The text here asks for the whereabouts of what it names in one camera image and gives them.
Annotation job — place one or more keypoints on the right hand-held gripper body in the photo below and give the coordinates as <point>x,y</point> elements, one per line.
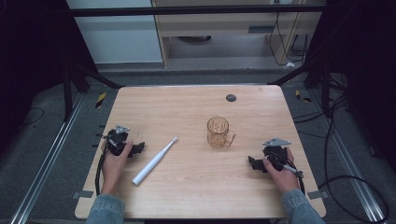
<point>275,151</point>

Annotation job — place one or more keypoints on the grey table corner bracket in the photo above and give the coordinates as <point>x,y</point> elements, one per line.
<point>318,195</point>
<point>82,194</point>

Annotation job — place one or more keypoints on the white electric toothbrush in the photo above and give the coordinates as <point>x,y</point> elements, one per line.
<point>153,162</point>

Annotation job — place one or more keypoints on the aluminium floor rail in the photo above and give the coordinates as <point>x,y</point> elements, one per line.
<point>46,161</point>
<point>345,155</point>

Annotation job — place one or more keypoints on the black metal stand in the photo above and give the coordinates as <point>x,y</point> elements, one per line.
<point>314,77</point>
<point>74,87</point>

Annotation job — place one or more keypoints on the light wooden desk furniture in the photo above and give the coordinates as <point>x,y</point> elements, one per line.
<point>218,31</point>

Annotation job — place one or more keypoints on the white cabinet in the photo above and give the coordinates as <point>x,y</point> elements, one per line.
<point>115,34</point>

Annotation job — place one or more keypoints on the person's left hand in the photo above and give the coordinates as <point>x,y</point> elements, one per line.
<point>113,166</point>

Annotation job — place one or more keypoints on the grey round table grommet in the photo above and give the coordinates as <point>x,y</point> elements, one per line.
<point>231,98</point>

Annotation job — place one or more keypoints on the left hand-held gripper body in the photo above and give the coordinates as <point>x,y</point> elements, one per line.
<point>116,140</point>

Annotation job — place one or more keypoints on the black metal frame bar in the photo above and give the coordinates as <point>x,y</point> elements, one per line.
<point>193,11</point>

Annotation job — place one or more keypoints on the yellow black striped tape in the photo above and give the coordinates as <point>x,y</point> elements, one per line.
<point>302,97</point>
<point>100,100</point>

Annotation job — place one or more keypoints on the person's right hand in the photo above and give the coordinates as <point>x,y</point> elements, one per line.
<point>282,177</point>

